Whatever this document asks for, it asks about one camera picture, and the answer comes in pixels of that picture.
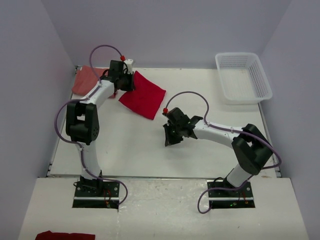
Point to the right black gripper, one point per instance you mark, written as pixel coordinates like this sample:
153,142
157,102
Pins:
170,140

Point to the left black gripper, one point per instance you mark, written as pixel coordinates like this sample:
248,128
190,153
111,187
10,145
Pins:
130,87

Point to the bright red t shirt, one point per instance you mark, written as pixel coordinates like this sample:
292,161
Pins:
146,99

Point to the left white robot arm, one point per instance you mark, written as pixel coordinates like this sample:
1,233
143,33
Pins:
82,121

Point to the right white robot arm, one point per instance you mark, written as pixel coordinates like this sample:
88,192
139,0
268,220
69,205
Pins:
249,145

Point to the folded pink t shirt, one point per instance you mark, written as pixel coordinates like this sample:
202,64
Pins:
85,81

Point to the white plastic basket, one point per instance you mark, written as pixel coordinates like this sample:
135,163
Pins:
242,78

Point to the dark red cloth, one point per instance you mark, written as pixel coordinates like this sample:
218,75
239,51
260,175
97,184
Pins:
49,235

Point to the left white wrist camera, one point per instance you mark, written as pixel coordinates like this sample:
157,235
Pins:
128,64

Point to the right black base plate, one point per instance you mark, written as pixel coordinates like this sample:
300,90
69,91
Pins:
239,199

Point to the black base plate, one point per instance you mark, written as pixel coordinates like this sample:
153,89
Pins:
239,199
96,194

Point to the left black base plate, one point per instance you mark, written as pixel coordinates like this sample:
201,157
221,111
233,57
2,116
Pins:
96,194

